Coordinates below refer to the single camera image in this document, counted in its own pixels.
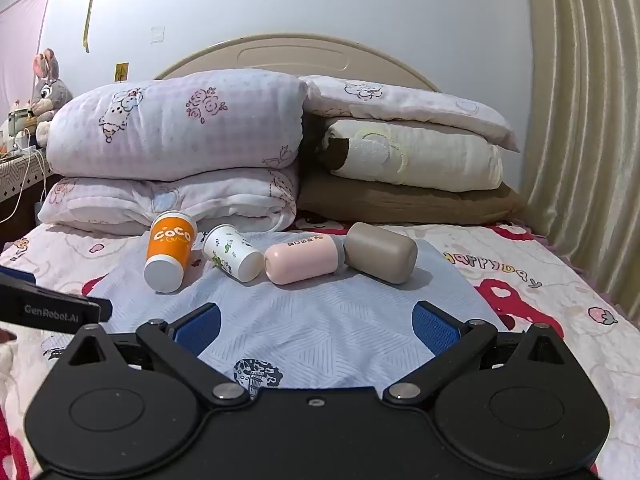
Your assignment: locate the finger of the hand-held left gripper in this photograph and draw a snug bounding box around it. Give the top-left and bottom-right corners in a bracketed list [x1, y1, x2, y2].
[0, 285, 112, 334]
[0, 267, 37, 289]

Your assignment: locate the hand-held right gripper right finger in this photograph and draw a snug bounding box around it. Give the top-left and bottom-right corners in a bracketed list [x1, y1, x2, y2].
[382, 301, 569, 407]

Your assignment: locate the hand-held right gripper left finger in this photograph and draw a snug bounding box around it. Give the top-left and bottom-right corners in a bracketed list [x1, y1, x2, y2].
[65, 302, 251, 407]

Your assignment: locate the white cup with green print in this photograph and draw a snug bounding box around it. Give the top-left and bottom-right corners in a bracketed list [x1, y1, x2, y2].
[201, 223, 265, 283]

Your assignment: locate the orange paper cup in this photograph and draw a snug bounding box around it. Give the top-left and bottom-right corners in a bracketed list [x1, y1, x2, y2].
[143, 211, 199, 294]

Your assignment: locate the taupe cup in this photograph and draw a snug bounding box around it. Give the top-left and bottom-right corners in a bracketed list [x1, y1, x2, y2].
[343, 221, 419, 286]

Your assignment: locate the pink cup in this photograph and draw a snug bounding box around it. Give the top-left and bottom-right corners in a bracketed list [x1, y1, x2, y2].
[263, 234, 346, 286]

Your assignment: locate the bedside table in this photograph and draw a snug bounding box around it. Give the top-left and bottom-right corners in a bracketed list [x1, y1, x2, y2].
[0, 147, 51, 241]

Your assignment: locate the white patterned cloth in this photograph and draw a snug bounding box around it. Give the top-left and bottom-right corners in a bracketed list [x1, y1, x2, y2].
[87, 232, 507, 392]

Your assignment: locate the brown pillow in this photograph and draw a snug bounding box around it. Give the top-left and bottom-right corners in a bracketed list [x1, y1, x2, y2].
[296, 167, 526, 225]

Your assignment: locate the pink checked folded quilt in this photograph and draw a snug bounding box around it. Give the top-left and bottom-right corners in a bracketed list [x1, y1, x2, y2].
[46, 70, 309, 182]
[37, 167, 299, 237]

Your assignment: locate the small box on table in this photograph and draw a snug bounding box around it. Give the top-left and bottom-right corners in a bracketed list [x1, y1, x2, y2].
[7, 106, 39, 134]

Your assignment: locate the cream folded quilt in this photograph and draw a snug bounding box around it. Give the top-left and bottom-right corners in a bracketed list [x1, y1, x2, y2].
[320, 119, 504, 193]

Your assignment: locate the grey plush rabbit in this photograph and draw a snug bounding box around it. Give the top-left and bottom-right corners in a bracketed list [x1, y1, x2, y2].
[30, 48, 74, 123]

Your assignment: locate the pink printed pillow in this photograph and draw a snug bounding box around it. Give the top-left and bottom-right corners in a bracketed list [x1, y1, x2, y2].
[298, 75, 522, 153]

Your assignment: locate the beige curtain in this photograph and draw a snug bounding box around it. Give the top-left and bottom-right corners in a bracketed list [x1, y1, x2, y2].
[520, 0, 640, 321]

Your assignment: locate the yellow tape strip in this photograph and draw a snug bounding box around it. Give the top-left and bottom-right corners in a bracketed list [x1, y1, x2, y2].
[82, 0, 104, 53]

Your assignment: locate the beige headboard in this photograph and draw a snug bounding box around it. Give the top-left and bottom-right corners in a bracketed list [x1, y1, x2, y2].
[155, 36, 443, 93]

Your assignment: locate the white cable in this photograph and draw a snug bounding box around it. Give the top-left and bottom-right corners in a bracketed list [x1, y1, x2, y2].
[0, 149, 48, 224]

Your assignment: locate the pink wall cloth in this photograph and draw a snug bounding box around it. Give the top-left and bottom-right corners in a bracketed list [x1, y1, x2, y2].
[0, 0, 53, 126]

